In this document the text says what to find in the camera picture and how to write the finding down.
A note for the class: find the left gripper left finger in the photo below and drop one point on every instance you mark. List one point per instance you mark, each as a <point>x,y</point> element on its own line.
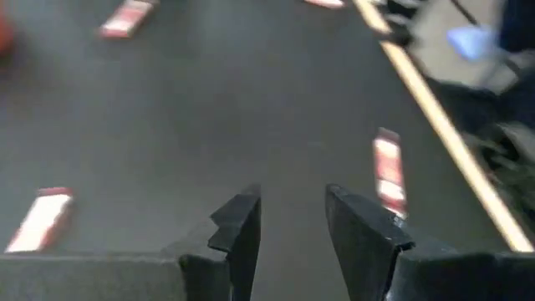
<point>244,234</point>

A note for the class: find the pale blue object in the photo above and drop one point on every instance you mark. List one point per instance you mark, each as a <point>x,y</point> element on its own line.
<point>470,42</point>

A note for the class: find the black bracket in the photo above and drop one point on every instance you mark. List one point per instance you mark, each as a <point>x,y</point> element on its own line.
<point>395,29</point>

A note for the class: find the thin wooden edge strip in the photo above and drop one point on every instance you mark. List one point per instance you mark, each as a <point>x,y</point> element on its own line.
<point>439,121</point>

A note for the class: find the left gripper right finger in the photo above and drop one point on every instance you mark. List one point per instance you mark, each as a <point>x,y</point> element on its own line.
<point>359,251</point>

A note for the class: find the orange plastic halloween bucket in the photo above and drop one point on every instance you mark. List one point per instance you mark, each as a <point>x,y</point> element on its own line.
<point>4,35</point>

